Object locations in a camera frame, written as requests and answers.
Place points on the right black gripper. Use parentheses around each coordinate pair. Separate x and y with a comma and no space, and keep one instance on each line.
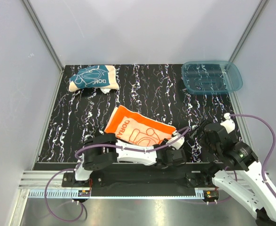
(197,131)

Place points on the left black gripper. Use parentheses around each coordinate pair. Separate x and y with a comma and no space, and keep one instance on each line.
(164,141)

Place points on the orange Doraemon towel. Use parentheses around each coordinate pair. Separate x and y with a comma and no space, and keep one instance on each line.
(137,129)

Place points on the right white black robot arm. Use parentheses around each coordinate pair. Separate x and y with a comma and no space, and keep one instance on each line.
(260,198)

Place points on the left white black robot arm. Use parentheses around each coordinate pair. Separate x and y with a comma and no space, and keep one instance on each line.
(104,150)

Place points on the blue transparent plastic tray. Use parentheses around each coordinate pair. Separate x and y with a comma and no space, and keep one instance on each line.
(211,77)

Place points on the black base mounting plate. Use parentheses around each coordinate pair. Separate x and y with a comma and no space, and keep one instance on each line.
(129,180)

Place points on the teal Doraemon towel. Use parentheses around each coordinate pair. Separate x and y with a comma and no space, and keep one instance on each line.
(97,76)

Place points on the aluminium rail frame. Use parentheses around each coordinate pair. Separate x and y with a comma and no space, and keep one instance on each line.
(38,179)

